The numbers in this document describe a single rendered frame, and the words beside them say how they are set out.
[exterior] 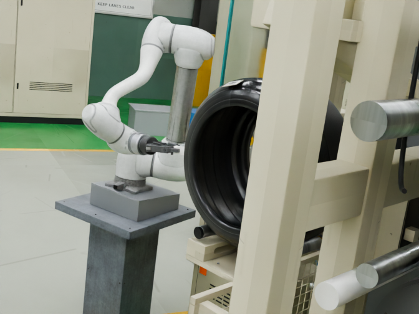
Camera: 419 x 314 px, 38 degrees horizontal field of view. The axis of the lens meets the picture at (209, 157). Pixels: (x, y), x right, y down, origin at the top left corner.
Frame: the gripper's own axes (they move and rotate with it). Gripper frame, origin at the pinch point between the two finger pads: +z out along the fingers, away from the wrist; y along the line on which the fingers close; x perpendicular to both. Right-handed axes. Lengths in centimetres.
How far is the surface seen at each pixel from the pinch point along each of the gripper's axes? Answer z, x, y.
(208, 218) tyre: 25.7, 19.3, -12.2
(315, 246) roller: 50, 30, 17
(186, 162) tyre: 14.4, 1.5, -11.6
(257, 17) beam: 63, -45, -36
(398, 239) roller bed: 80, 21, 18
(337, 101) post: 45, -20, 35
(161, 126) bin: -399, 52, 360
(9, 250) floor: -186, 89, 30
